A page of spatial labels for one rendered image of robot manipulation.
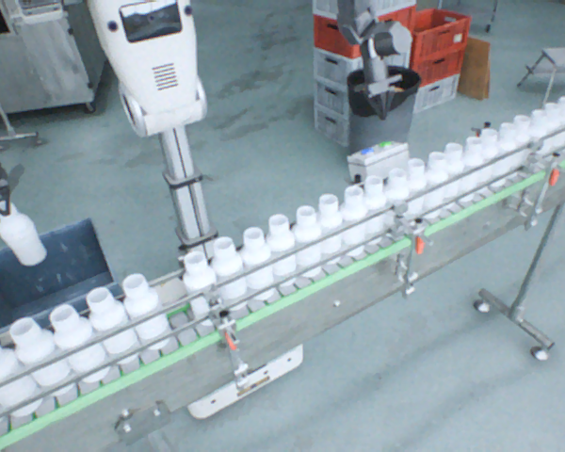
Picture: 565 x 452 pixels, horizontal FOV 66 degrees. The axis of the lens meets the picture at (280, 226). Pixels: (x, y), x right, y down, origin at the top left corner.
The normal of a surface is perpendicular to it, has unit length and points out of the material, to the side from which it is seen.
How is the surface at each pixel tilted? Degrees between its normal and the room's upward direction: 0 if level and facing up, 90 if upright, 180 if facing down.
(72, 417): 90
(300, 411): 0
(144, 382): 90
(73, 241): 90
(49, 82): 90
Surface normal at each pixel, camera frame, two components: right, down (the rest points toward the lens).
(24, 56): 0.21, 0.62
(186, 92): 0.50, 0.53
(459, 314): -0.07, -0.77
